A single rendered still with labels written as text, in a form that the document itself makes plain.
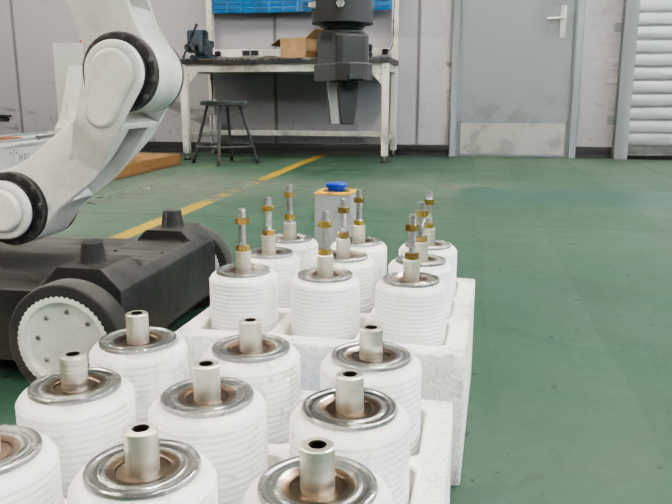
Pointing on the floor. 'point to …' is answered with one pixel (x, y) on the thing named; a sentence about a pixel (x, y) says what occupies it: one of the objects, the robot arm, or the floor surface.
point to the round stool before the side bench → (220, 129)
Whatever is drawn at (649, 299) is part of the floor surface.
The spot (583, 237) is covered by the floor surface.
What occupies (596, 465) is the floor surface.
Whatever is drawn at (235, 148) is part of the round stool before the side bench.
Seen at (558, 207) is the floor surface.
